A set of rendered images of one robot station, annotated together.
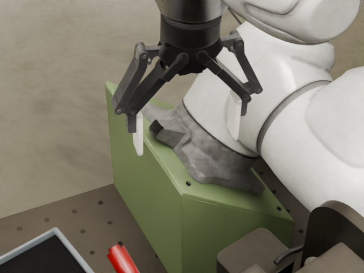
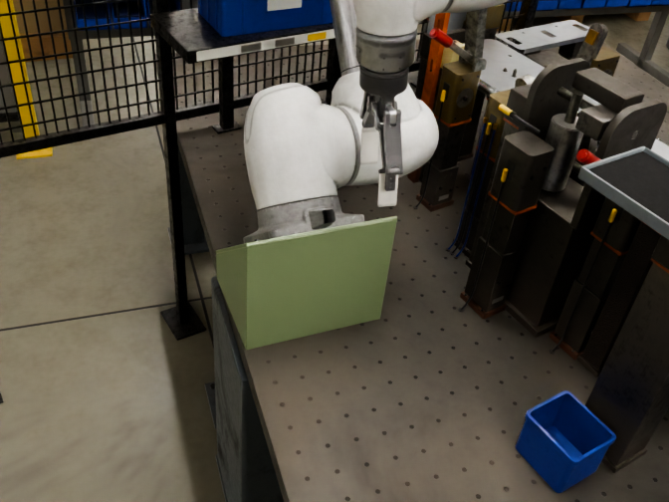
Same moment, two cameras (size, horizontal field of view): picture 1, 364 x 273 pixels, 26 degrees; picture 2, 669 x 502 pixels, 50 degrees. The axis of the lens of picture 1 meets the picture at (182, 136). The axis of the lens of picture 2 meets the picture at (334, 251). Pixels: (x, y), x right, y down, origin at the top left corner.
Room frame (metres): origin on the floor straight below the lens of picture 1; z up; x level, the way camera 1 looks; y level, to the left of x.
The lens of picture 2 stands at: (0.81, 1.02, 1.68)
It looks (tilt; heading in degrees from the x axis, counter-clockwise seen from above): 39 degrees down; 271
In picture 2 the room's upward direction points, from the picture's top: 6 degrees clockwise
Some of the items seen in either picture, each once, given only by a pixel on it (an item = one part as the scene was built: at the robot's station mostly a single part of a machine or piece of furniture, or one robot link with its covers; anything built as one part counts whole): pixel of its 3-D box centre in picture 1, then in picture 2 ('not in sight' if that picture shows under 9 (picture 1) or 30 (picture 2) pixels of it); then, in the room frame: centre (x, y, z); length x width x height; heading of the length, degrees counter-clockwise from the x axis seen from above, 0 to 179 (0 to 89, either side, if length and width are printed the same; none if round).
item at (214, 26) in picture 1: (190, 39); (382, 91); (0.79, -0.01, 1.18); 0.08 x 0.07 x 0.09; 105
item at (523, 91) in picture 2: not in sight; (507, 185); (0.51, -0.20, 0.91); 0.07 x 0.05 x 0.42; 37
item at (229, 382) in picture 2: not in sight; (290, 413); (0.90, -0.03, 0.33); 0.31 x 0.31 x 0.66; 23
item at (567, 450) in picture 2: not in sight; (562, 441); (0.43, 0.28, 0.75); 0.11 x 0.10 x 0.09; 127
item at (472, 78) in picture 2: not in sight; (442, 140); (0.63, -0.42, 0.87); 0.10 x 0.07 x 0.35; 37
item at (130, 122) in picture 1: (124, 116); (391, 178); (0.76, 0.08, 1.08); 0.03 x 0.01 x 0.05; 105
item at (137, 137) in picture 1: (137, 129); (387, 186); (0.76, 0.06, 1.05); 0.03 x 0.01 x 0.07; 15
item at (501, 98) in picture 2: not in sight; (486, 179); (0.54, -0.26, 0.88); 0.11 x 0.07 x 0.37; 37
